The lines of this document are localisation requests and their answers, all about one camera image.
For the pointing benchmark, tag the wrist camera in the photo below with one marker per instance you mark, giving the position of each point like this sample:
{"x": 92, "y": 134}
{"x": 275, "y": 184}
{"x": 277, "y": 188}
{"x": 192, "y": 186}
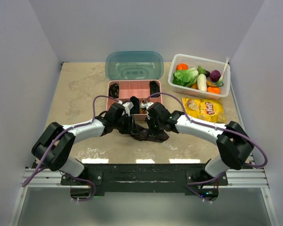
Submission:
{"x": 148, "y": 104}
{"x": 127, "y": 107}

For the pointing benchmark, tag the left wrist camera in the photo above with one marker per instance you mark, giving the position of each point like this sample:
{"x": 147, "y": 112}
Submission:
{"x": 127, "y": 107}

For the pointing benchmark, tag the teal translucent plastic lid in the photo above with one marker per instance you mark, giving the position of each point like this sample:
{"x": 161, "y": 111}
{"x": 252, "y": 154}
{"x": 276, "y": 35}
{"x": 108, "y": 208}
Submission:
{"x": 134, "y": 65}

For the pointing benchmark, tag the white toy cabbage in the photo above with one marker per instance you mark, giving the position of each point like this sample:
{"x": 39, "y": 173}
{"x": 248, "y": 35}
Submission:
{"x": 202, "y": 82}

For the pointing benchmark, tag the dark green rolled tie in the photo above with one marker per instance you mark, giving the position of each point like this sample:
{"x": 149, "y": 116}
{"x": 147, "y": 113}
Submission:
{"x": 136, "y": 105}

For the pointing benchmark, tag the toy green onion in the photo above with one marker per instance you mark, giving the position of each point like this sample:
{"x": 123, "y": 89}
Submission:
{"x": 219, "y": 83}

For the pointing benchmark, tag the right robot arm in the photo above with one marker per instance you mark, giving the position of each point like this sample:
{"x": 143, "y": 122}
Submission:
{"x": 233, "y": 143}

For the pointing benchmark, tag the white plastic basket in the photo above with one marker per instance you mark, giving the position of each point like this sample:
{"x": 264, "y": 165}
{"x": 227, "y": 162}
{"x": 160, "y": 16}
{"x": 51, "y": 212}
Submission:
{"x": 208, "y": 64}

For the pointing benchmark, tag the orange toy pumpkin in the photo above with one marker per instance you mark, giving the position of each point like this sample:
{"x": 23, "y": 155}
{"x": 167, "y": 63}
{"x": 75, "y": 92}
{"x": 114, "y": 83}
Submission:
{"x": 182, "y": 67}

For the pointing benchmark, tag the dark dotted rolled tie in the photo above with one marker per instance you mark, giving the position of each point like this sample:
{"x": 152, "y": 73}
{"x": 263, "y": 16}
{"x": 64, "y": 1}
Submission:
{"x": 154, "y": 89}

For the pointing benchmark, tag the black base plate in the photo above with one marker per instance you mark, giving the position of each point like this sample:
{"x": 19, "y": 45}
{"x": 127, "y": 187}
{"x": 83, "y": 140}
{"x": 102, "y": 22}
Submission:
{"x": 142, "y": 178}

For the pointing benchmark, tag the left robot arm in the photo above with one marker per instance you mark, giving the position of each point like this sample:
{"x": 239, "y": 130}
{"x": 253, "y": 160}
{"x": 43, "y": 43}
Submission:
{"x": 54, "y": 145}

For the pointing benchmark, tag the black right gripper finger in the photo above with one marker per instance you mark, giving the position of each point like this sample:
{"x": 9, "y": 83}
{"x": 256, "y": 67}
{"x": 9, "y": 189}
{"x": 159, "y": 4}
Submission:
{"x": 160, "y": 133}
{"x": 151, "y": 127}

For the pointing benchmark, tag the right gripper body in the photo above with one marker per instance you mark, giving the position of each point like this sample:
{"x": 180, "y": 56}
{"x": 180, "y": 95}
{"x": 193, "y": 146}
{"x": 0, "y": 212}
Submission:
{"x": 158, "y": 122}

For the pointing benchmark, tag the purple toy cabbage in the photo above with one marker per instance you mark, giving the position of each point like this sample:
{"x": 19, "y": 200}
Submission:
{"x": 215, "y": 76}

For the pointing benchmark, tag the black gold patterned rolled tie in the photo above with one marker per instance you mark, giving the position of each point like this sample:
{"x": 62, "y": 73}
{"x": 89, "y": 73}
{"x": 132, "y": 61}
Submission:
{"x": 113, "y": 91}

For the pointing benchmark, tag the yellow toy vegetable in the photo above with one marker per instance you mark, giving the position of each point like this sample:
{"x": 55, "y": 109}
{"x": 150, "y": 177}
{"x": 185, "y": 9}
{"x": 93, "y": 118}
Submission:
{"x": 209, "y": 84}

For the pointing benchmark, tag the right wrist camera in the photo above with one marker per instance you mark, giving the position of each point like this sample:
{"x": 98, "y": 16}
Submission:
{"x": 148, "y": 104}

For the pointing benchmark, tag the dark toy eggplant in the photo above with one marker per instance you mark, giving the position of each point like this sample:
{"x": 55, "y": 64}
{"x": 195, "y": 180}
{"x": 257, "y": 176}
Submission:
{"x": 203, "y": 71}

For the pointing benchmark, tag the pink divided organizer box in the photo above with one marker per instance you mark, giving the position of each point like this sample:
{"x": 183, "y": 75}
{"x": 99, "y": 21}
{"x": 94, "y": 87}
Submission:
{"x": 137, "y": 88}

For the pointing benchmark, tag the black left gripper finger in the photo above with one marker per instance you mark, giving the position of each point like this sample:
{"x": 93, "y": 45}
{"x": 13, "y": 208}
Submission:
{"x": 125, "y": 128}
{"x": 133, "y": 127}

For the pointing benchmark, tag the yellow patterned rolled tie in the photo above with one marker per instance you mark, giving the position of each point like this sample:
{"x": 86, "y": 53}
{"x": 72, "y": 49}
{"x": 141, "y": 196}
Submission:
{"x": 143, "y": 109}

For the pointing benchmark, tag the maroon blue-flowered tie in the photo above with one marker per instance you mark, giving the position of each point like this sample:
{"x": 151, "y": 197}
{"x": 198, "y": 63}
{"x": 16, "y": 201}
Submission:
{"x": 144, "y": 136}

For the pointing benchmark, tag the orange toy carrot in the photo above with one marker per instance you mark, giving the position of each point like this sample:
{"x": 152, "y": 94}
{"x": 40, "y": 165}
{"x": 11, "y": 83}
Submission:
{"x": 215, "y": 90}

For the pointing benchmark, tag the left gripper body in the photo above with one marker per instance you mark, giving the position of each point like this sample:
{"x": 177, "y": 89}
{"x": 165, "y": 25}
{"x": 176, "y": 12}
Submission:
{"x": 125, "y": 118}

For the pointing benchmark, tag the green toy lettuce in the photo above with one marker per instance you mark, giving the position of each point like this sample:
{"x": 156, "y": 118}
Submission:
{"x": 185, "y": 78}

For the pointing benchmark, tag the yellow chips bag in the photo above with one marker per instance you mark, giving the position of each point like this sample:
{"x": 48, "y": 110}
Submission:
{"x": 205, "y": 109}

